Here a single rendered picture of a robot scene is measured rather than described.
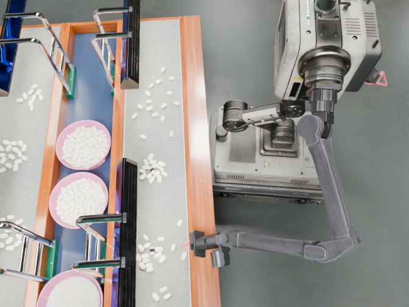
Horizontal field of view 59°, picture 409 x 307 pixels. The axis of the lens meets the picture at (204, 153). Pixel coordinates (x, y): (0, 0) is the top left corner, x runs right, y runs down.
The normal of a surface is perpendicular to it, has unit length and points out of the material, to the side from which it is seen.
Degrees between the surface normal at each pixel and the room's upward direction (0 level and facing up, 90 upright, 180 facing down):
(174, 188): 0
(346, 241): 45
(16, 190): 0
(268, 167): 0
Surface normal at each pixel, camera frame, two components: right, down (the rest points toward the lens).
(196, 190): -0.01, -0.41
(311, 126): -0.69, -0.10
